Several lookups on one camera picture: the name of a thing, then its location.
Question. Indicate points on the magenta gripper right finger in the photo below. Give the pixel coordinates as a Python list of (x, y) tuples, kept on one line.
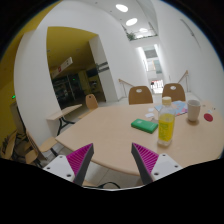
[(153, 166)]

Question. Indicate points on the yellow drink plastic bottle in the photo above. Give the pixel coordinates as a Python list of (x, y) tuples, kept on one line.
[(166, 120)]

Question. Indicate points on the wooden chair right back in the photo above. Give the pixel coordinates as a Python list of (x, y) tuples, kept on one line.
[(175, 91)]

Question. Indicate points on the red round lid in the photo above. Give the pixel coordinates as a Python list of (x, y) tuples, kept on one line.
[(208, 117)]

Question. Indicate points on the white paper cup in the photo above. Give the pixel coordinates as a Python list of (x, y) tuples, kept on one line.
[(193, 110)]

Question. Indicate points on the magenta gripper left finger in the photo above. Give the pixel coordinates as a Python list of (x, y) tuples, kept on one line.
[(72, 167)]

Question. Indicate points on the wooden chair foreground left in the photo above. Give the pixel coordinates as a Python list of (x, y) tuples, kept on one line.
[(47, 145)]

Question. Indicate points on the potted plant on balcony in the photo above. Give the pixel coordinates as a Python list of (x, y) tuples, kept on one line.
[(131, 36)]

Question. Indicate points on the white card near book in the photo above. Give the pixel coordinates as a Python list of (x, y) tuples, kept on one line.
[(149, 115)]

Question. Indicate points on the small side table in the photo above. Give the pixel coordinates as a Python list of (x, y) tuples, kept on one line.
[(60, 116)]

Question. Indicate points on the wooden chair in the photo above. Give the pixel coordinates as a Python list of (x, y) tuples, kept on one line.
[(175, 91), (90, 105), (140, 95)]

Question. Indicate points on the wooden chair left back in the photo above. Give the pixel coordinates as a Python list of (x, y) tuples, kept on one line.
[(140, 95)]

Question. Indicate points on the hanging white red sign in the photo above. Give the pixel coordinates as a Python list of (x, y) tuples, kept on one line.
[(62, 67)]

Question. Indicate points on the wooden chair far left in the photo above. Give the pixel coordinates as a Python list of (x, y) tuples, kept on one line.
[(90, 105)]

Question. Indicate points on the colourful magazine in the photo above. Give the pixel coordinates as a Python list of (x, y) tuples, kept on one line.
[(175, 108)]

